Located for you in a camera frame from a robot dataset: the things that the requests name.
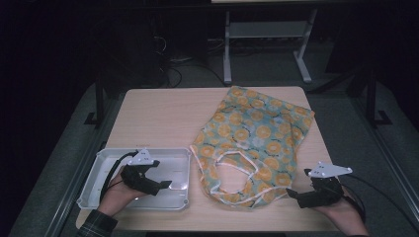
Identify person's right hand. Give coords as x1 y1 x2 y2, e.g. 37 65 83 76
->
315 186 370 236

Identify black floor cables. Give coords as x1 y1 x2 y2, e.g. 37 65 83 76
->
154 33 228 89

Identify orange print fabric bag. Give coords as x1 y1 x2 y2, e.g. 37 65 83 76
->
190 85 316 210

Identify grey plastic tray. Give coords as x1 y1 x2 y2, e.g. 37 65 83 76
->
76 147 193 211

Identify black metal stand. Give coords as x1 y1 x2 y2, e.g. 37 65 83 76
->
364 65 393 128
83 72 107 129

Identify white metal table frame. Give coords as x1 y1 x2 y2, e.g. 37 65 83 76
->
222 8 319 85

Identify left hand-held gripper cable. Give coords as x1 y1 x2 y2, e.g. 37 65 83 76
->
98 150 139 201

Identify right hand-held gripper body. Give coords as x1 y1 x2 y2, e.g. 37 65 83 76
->
304 161 353 206

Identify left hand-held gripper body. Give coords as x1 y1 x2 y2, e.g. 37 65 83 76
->
120 147 161 191

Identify grey metal rail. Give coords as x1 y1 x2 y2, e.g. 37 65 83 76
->
347 95 419 215
42 95 122 237

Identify person's left hand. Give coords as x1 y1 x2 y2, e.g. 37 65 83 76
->
98 166 146 217

